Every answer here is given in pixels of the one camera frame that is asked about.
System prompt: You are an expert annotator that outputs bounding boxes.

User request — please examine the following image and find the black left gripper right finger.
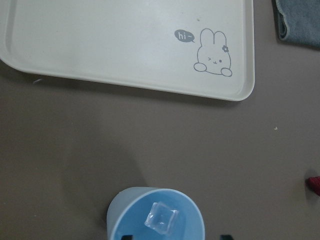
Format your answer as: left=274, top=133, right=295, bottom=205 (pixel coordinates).
left=219, top=234, right=232, bottom=240

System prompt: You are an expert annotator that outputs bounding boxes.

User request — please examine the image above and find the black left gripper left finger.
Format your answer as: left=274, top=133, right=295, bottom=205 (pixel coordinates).
left=121, top=235, right=133, bottom=240

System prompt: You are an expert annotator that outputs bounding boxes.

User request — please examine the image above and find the clear ice cube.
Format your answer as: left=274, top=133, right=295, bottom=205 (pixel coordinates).
left=144, top=201, right=180, bottom=236

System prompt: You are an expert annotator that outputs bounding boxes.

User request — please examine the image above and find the light blue cup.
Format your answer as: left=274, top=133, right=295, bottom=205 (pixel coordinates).
left=106, top=187, right=206, bottom=240

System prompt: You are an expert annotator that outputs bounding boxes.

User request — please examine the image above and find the red strawberry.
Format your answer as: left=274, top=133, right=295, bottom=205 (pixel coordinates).
left=306, top=176, right=320, bottom=196

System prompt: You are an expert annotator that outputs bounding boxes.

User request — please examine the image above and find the cream rabbit tray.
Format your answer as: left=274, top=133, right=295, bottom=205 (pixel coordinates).
left=0, top=0, right=255, bottom=101

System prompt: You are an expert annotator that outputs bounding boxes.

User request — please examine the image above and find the grey folded cloth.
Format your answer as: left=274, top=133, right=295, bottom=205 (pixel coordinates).
left=275, top=0, right=320, bottom=48

